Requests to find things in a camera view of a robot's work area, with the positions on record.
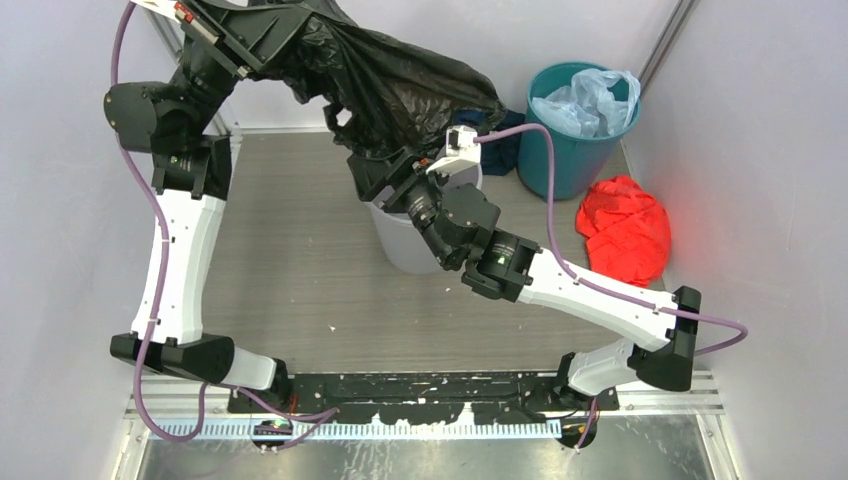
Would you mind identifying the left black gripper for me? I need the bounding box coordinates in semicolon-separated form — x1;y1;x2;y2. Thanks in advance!
169;0;313;138

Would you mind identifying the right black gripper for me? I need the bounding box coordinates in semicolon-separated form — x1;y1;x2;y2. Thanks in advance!
346;148;456;269

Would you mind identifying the grey translucent trash bin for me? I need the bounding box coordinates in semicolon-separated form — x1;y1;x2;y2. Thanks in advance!
363;187;441;275

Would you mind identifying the black trash bag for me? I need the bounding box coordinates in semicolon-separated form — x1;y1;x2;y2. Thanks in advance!
271;1;506;159

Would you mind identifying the teal plastic bucket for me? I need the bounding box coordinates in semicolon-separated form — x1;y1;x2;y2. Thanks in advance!
526;62;642;200

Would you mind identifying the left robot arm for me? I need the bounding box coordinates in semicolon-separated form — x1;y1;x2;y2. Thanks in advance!
104;1;307;413

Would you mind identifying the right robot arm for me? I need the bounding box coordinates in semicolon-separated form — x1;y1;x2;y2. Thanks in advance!
347;144;700;411

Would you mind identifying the dark navy cloth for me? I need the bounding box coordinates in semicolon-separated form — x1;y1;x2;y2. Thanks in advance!
452;110;525;176

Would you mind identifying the light blue plastic bag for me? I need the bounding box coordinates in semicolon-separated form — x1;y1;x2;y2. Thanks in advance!
530;68;641;139

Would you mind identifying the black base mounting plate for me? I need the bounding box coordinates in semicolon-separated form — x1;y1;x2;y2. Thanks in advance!
258;371;590;426

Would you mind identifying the red cloth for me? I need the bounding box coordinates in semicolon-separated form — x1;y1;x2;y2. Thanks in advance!
575;175;672;287

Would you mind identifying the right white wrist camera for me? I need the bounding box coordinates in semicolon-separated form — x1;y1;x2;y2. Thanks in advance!
426;125;482;175

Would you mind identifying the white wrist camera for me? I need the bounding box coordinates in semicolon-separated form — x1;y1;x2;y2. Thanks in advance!
131;0;194;23
426;125;482;175

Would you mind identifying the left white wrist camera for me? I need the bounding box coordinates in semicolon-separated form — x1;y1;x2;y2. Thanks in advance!
131;0;194;23

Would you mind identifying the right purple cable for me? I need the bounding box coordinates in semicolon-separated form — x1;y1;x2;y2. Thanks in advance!
472;123;750;453

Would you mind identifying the aluminium frame rail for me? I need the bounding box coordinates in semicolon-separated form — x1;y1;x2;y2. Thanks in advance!
110;135;238;398

